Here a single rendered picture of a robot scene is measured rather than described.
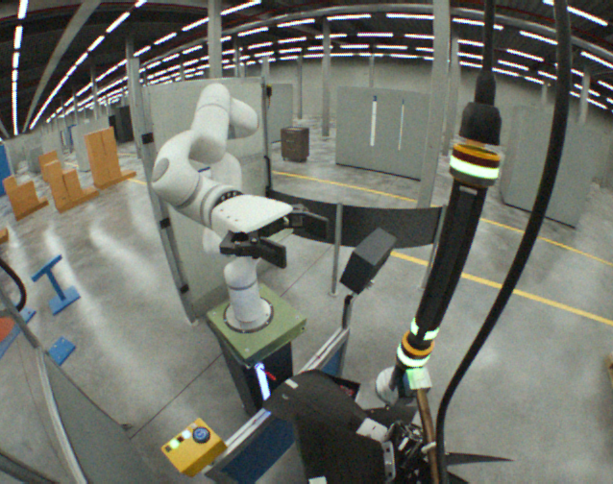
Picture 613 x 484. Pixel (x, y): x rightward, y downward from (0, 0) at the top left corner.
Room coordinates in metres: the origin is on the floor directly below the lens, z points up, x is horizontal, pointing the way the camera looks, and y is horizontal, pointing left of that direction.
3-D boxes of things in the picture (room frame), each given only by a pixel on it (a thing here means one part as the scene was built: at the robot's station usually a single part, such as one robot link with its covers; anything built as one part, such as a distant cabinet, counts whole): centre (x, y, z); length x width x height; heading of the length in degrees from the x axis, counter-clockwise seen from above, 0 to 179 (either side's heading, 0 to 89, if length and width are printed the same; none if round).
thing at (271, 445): (0.50, 0.08, 0.45); 0.82 x 0.02 x 0.66; 142
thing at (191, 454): (0.19, 0.32, 1.02); 0.16 x 0.10 x 0.11; 142
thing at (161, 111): (2.05, 0.70, 1.10); 1.21 x 0.06 x 2.20; 142
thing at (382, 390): (0.19, -0.14, 1.49); 0.09 x 0.07 x 0.10; 177
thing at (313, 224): (0.37, -0.01, 1.65); 0.07 x 0.03 x 0.03; 52
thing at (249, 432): (0.50, 0.08, 0.82); 0.90 x 0.04 x 0.08; 142
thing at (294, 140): (7.33, 0.28, 0.45); 0.68 x 0.47 x 0.90; 62
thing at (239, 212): (0.38, 0.09, 1.65); 0.11 x 0.10 x 0.07; 52
